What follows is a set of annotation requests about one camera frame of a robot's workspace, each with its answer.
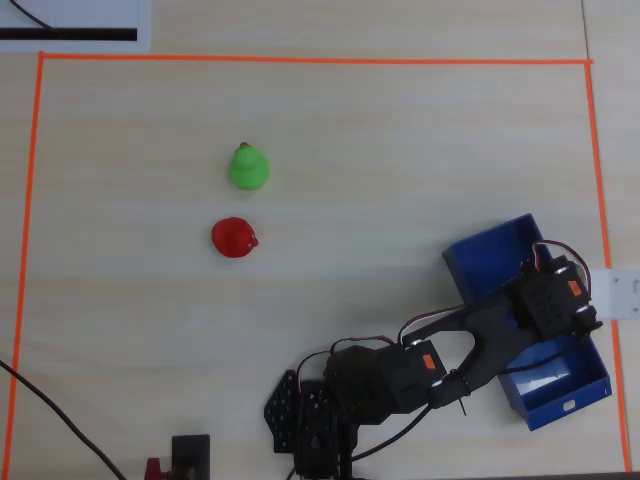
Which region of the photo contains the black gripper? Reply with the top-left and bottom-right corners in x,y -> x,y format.
512,254 -> 605,344

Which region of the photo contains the blue plastic box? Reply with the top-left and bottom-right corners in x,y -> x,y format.
442,213 -> 614,432

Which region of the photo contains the red rubber duck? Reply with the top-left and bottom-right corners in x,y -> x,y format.
211,216 -> 260,259

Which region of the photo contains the green rubber duck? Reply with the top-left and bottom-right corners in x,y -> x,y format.
228,141 -> 272,192

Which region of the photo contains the orange tape strip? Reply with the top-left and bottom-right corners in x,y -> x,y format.
38,51 -> 595,67
584,59 -> 634,474
2,52 -> 47,480

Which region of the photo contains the red clamp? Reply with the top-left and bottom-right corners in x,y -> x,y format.
143,456 -> 174,480

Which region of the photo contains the white paper with black bar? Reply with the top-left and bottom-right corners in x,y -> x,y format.
0,0 -> 152,54

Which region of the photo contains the red white black servo wire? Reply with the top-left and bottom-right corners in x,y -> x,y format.
398,305 -> 467,346
531,238 -> 595,304

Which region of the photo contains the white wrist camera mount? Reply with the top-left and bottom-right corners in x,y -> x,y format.
587,268 -> 640,321

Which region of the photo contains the thin black camera cable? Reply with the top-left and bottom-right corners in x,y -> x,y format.
349,352 -> 574,464

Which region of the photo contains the long black cable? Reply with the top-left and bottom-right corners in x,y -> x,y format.
0,357 -> 129,480

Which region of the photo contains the short black cable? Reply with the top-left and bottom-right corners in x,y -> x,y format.
8,0 -> 54,31

